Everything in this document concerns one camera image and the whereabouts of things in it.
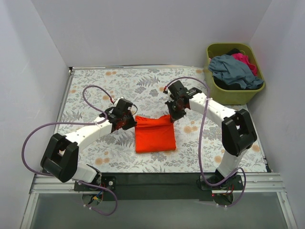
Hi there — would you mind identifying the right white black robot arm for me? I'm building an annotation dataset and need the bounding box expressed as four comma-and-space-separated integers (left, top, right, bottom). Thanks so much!
163, 78, 257, 190

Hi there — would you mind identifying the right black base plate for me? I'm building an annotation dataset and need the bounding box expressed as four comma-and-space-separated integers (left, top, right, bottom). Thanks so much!
195, 175, 244, 191

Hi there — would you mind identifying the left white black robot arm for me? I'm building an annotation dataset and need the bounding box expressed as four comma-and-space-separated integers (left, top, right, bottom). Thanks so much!
41, 98, 136, 191

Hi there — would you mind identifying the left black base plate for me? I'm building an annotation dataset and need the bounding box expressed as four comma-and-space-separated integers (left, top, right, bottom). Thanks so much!
73, 176, 117, 192

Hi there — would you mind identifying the aluminium frame rail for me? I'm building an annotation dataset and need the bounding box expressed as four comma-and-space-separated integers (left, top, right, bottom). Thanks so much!
21, 173, 297, 229

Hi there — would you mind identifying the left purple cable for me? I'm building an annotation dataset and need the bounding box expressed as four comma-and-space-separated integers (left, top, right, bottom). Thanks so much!
21, 85, 119, 216

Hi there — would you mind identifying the floral patterned table mat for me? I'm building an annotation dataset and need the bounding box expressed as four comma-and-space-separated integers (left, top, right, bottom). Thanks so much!
47, 67, 267, 174

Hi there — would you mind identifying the pink t-shirt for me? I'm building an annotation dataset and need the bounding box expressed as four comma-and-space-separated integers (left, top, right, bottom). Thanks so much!
232, 53, 257, 76

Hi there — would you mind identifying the orange t-shirt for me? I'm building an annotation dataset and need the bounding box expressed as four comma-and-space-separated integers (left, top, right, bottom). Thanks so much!
135, 115, 176, 154

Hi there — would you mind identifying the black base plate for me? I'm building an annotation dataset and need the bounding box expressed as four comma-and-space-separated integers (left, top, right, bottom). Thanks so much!
195, 175, 244, 191
73, 176, 117, 192

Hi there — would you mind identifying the grey-blue t-shirt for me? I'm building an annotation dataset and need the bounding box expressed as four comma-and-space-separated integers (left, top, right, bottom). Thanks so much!
208, 54, 264, 90

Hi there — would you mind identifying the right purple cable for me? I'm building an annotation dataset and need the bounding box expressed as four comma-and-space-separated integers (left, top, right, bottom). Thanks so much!
163, 76, 246, 208

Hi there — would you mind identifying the purple cable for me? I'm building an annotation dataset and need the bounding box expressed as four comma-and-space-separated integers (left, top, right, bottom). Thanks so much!
21, 85, 119, 216
163, 76, 246, 208

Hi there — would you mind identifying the olive green plastic bin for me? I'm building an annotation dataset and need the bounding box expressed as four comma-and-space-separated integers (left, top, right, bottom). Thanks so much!
204, 43, 265, 105

